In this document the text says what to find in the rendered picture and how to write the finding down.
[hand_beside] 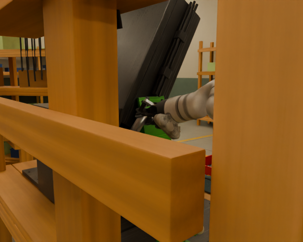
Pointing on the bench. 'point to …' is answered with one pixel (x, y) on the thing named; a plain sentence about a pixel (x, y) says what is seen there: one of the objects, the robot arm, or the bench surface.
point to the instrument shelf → (36, 16)
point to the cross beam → (114, 165)
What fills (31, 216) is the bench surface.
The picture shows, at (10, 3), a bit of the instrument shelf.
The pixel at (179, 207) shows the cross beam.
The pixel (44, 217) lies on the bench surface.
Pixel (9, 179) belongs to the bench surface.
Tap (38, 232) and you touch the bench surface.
